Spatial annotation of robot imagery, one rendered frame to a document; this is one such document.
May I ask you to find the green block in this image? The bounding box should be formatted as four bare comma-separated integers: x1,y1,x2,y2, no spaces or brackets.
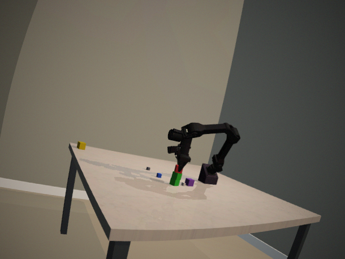
169,178,180,186
171,171,182,180

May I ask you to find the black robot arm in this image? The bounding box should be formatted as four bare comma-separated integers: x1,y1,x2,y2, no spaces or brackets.
167,123,240,176

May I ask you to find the small yellow block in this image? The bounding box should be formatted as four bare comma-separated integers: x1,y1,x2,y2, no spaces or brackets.
77,141,86,150

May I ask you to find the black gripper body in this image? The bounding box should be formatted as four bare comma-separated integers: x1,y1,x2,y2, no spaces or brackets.
175,142,191,162

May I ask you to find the purple block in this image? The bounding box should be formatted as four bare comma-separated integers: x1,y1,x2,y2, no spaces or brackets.
185,178,195,187

